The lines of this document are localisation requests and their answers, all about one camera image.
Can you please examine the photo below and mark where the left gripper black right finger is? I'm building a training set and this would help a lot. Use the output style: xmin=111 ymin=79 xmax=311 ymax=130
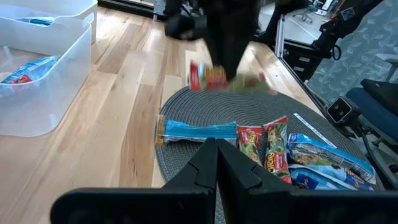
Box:
xmin=216 ymin=138 xmax=398 ymax=224

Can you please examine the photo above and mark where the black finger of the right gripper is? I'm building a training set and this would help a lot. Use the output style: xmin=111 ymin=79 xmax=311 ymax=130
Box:
xmin=229 ymin=30 xmax=252 ymax=80
xmin=206 ymin=33 xmax=231 ymax=79

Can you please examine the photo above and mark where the white and blue granola bar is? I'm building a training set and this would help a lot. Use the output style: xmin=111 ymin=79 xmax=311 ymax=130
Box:
xmin=155 ymin=114 xmax=239 ymax=147

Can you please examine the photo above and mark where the clear plastic bin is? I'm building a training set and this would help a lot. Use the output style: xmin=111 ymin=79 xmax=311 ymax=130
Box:
xmin=0 ymin=14 xmax=93 ymax=138

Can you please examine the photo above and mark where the black drawer cabinet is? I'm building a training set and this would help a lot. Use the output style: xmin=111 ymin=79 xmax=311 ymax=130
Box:
xmin=283 ymin=40 xmax=330 ymax=82

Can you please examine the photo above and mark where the black table-level camera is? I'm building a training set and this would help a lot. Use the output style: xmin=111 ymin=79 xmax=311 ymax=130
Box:
xmin=326 ymin=95 xmax=363 ymax=125

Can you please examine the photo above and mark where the white plastic bin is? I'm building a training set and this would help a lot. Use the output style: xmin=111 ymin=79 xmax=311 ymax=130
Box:
xmin=0 ymin=0 xmax=99 ymax=45

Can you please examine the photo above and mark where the blue office chair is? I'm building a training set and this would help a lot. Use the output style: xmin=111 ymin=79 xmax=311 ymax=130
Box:
xmin=345 ymin=52 xmax=398 ymax=190

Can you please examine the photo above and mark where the dark blue Chewy granola bar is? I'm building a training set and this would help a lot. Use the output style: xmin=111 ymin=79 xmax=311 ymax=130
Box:
xmin=288 ymin=164 xmax=376 ymax=192

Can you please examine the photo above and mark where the red Chewy granola bar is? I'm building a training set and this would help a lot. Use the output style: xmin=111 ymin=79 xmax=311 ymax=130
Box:
xmin=188 ymin=60 xmax=278 ymax=95
xmin=262 ymin=116 xmax=294 ymax=185
xmin=1 ymin=55 xmax=60 ymax=94
xmin=236 ymin=124 xmax=264 ymax=166

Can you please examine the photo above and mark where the round grey woven placemat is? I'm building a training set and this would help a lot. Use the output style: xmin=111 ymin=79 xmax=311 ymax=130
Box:
xmin=154 ymin=85 xmax=369 ymax=224

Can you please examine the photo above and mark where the black equipment with cables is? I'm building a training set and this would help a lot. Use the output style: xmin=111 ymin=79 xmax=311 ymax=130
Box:
xmin=312 ymin=0 xmax=383 ymax=62

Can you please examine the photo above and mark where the white printed label strip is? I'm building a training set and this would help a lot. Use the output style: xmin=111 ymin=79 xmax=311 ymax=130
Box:
xmin=292 ymin=112 xmax=338 ymax=149

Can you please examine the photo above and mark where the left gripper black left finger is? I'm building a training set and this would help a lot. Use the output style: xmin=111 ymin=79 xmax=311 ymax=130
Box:
xmin=50 ymin=137 xmax=219 ymax=224

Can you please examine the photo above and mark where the light blue granola bar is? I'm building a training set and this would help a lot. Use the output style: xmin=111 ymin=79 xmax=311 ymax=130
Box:
xmin=286 ymin=133 xmax=377 ymax=185

